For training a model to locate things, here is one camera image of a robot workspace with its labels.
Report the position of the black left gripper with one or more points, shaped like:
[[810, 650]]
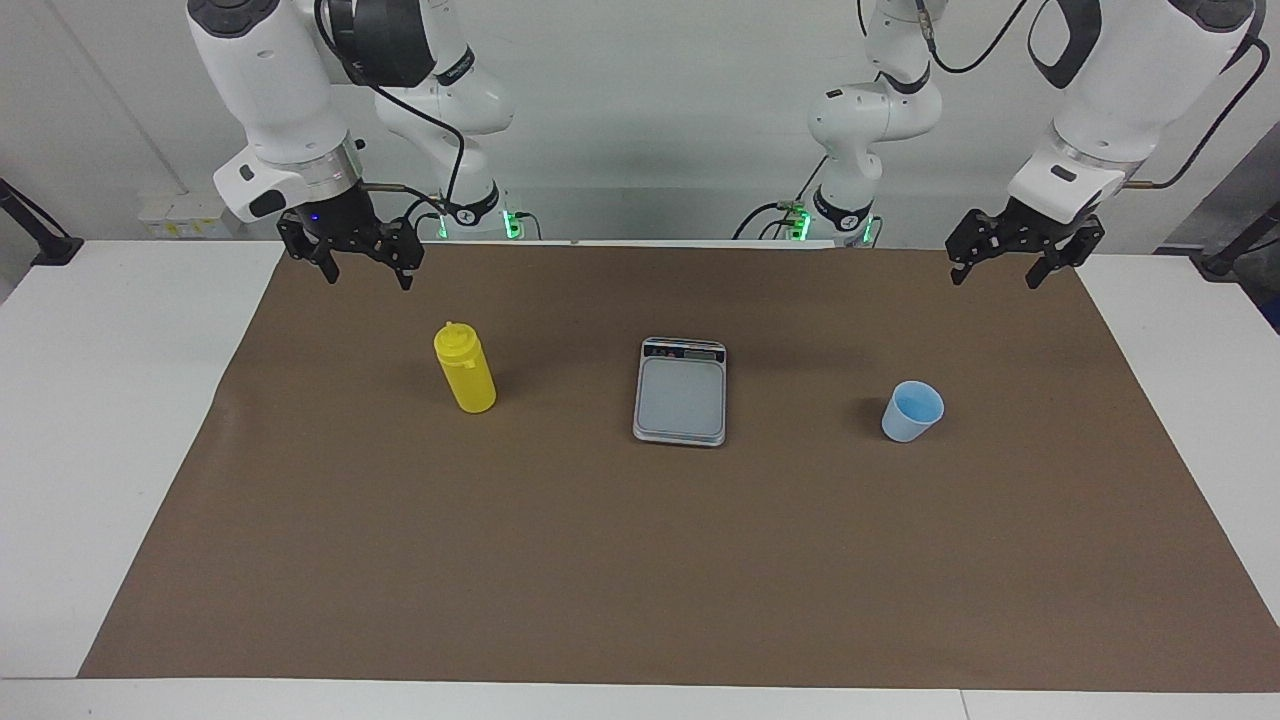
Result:
[[1040, 228]]

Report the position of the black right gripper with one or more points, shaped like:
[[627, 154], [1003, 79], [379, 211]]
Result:
[[340, 220]]

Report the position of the yellow squeeze bottle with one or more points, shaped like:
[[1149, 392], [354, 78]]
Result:
[[468, 375]]

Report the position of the light blue plastic cup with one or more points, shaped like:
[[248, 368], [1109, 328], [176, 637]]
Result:
[[908, 418]]

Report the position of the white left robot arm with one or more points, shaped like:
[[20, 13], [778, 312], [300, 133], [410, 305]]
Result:
[[1120, 90]]

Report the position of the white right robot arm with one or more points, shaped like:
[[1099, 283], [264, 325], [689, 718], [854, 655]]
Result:
[[270, 80]]

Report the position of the silver digital kitchen scale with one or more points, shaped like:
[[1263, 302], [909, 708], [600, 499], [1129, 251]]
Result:
[[680, 395]]

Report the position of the black clamp stand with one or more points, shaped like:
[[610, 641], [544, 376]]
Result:
[[55, 248], [1225, 262]]

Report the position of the brown paper mat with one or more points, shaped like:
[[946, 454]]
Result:
[[640, 560]]

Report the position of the white wall socket box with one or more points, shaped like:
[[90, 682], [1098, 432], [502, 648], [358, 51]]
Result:
[[185, 215]]

